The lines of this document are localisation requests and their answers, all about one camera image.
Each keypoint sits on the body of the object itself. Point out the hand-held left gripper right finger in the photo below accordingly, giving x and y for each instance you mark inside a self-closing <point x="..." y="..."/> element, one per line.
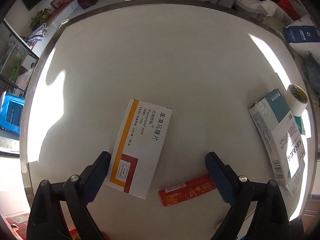
<point x="223" y="180"/>

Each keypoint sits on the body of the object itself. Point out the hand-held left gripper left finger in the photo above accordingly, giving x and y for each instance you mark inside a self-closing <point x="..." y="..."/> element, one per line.
<point x="96" y="180"/>

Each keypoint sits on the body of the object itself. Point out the white medicine box yellow stripe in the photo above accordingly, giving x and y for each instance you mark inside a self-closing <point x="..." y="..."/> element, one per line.
<point x="142" y="142"/>

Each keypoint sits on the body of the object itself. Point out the green white medicine box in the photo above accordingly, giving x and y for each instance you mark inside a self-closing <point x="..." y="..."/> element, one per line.
<point x="275" y="130"/>

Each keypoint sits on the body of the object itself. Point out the red cardboard box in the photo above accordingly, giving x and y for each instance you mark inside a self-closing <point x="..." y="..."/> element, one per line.
<point x="15" y="232"/>

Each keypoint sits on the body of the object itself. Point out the thin red white carton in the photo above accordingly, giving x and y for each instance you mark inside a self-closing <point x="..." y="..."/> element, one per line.
<point x="185" y="192"/>

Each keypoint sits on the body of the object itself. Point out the white blue medicine box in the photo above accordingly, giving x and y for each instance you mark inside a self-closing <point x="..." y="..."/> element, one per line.
<point x="296" y="182"/>

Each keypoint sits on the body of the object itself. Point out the small teal white box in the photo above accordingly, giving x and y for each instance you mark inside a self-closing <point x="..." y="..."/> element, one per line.
<point x="300" y="126"/>

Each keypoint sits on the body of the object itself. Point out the yellow black tape roll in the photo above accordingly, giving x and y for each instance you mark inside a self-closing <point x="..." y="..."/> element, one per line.
<point x="297" y="102"/>

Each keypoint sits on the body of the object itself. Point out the blue plastic stool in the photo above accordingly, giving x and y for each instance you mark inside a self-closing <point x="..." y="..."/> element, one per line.
<point x="12" y="112"/>

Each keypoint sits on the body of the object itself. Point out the blue jeans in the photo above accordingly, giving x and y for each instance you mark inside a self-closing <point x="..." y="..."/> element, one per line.
<point x="312" y="72"/>

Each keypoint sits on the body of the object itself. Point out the glass display cabinet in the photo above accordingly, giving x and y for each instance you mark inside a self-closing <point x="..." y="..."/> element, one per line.
<point x="15" y="62"/>

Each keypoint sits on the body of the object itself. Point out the striped cloth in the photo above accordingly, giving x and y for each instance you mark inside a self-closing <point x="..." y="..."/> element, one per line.
<point x="37" y="33"/>

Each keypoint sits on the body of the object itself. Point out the blue white paper bag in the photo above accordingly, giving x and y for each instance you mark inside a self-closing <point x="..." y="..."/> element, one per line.
<point x="302" y="33"/>

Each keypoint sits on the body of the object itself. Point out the potted green plant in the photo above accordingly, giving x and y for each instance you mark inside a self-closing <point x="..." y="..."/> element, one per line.
<point x="40" y="17"/>

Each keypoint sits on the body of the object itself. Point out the white sofa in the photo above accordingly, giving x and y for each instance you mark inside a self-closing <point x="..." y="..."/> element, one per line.
<point x="252" y="5"/>

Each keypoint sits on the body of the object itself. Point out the framed photo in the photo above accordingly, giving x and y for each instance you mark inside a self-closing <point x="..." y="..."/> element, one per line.
<point x="58" y="2"/>

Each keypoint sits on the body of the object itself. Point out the red shopping bag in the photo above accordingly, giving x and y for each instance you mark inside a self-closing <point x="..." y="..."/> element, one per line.
<point x="287" y="7"/>

